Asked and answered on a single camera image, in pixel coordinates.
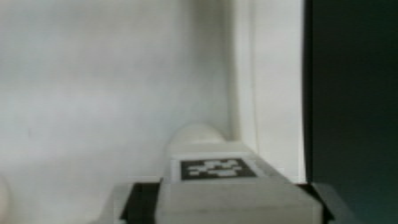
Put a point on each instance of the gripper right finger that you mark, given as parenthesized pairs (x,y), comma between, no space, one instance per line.
(337,214)

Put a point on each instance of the white table leg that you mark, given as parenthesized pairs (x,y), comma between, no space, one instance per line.
(222,188)

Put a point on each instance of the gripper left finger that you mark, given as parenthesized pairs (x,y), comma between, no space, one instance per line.
(130,204)

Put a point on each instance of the white square tabletop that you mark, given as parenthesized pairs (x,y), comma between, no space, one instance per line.
(114,74)

